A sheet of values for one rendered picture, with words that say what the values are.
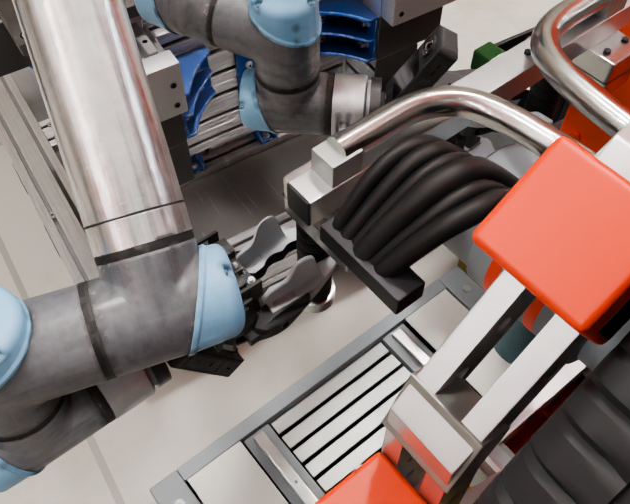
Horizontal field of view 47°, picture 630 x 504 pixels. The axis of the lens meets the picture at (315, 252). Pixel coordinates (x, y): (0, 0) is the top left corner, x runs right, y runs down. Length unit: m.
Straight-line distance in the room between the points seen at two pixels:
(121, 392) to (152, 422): 0.95
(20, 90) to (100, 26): 1.42
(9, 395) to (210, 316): 0.15
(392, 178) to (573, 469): 0.24
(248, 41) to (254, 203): 0.79
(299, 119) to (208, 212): 0.73
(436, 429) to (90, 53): 0.34
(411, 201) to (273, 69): 0.36
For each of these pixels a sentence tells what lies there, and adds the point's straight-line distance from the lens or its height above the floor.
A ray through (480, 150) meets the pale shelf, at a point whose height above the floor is 0.45.
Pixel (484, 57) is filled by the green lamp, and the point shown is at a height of 0.66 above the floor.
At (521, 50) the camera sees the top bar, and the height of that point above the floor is 0.98.
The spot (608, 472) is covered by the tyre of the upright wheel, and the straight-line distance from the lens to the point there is 0.41.
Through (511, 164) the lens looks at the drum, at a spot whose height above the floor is 0.91.
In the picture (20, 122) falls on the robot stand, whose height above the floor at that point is 0.23.
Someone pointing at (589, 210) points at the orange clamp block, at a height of 1.15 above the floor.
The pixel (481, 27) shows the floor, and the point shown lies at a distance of 2.40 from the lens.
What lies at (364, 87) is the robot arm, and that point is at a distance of 0.87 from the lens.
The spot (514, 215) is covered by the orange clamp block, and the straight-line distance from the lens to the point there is 0.38.
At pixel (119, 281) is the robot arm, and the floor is 0.99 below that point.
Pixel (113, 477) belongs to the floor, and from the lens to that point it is 1.55.
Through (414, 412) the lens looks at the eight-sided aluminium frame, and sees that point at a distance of 0.50.
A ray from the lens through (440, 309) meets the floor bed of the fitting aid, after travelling 1.60.
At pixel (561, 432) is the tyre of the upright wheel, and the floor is 1.06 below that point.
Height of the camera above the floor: 1.42
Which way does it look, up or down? 54 degrees down
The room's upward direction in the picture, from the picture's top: straight up
